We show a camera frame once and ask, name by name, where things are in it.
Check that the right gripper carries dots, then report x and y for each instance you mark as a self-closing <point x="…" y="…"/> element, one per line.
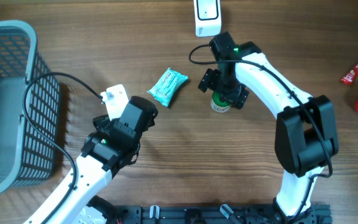
<point x="209" y="79"/>

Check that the green lid jar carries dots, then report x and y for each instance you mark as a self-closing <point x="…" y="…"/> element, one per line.
<point x="218" y="105"/>

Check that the teal tissue pack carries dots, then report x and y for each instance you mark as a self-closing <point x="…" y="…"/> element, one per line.
<point x="164" y="90"/>

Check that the red Nescafe stick sachet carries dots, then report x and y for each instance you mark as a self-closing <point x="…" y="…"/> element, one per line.
<point x="350" y="77"/>

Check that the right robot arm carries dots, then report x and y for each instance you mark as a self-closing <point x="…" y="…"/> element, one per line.
<point x="305" y="134"/>

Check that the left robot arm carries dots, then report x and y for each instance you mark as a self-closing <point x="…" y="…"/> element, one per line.
<point x="114" y="145"/>

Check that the white barcode scanner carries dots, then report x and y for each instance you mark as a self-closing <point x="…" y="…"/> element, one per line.
<point x="208" y="21"/>

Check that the grey plastic mesh basket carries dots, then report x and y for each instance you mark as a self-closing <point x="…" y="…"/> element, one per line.
<point x="28" y="113"/>

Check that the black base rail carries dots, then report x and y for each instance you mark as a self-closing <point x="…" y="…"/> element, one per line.
<point x="197" y="214"/>

